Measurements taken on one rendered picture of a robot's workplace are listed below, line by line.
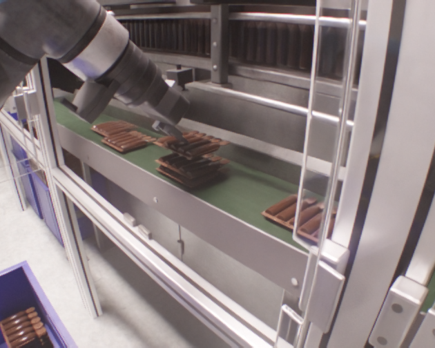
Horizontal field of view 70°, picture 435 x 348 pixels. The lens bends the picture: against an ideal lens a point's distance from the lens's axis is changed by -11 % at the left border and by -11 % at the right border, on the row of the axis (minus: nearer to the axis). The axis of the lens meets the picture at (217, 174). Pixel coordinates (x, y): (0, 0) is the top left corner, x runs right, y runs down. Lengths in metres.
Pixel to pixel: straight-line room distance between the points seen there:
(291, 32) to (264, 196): 0.25
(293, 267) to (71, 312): 1.04
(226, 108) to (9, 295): 0.70
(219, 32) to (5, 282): 0.74
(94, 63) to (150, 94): 0.09
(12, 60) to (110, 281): 1.11
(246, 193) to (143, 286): 0.90
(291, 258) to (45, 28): 0.40
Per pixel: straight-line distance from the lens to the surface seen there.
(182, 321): 1.24
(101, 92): 0.46
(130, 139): 0.78
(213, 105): 0.81
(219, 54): 0.58
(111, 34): 0.45
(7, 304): 0.97
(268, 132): 0.71
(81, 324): 1.30
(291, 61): 0.54
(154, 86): 0.49
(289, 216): 0.47
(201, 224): 0.53
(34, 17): 0.42
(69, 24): 0.43
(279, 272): 0.46
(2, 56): 0.44
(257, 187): 0.57
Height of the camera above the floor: 0.97
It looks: 27 degrees down
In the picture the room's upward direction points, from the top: straight up
